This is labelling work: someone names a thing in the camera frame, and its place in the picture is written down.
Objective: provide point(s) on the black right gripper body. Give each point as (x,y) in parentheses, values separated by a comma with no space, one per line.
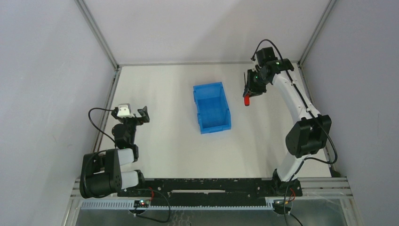
(253,92)

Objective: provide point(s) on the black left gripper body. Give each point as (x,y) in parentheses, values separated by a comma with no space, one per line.
(145,115)

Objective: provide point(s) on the red handled screwdriver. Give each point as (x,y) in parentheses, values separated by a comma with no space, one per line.
(247,100)

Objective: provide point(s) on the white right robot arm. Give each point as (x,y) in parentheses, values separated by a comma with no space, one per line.
(310,131)

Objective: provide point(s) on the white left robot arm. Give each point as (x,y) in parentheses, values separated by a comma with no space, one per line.
(101,173)

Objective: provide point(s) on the blue plastic bin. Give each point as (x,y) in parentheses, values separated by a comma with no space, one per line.
(213,112)

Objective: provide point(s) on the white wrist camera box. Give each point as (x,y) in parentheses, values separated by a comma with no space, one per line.
(124,111)

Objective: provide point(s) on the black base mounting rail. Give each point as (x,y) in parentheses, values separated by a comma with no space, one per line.
(214,192)

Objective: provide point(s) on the aluminium frame front rail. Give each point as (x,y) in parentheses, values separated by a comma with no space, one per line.
(313,188)

